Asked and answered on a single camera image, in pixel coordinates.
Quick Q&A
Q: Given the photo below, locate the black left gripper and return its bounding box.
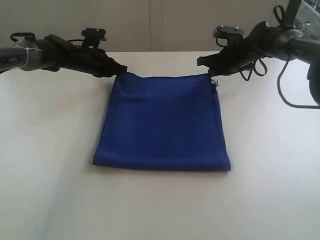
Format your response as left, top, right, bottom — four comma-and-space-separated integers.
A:
64, 43, 128, 78

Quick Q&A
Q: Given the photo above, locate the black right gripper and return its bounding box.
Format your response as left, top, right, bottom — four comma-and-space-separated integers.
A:
196, 39, 260, 77

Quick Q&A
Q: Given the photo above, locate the blue microfiber cloth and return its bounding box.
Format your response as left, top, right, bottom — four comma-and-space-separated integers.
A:
92, 73, 231, 172

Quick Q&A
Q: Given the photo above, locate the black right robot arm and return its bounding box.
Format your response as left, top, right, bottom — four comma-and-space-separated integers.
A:
196, 21, 320, 110

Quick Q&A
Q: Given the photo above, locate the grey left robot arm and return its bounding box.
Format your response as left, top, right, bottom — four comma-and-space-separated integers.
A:
0, 28, 128, 78

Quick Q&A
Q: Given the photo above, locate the green tree outside window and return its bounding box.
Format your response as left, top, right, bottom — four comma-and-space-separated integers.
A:
298, 22, 313, 39

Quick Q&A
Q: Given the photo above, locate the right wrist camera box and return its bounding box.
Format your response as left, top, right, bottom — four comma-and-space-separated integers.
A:
213, 25, 245, 40

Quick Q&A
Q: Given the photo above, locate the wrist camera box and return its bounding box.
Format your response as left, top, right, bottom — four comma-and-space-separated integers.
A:
81, 28, 107, 49
213, 25, 245, 40

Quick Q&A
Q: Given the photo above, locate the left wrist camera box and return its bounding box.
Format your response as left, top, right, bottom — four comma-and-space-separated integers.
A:
81, 28, 107, 49

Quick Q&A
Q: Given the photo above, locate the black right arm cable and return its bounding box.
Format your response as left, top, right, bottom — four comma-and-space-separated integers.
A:
214, 5, 320, 110

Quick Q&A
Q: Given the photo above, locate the black window frame post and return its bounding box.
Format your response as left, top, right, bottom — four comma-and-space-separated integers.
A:
285, 0, 302, 25

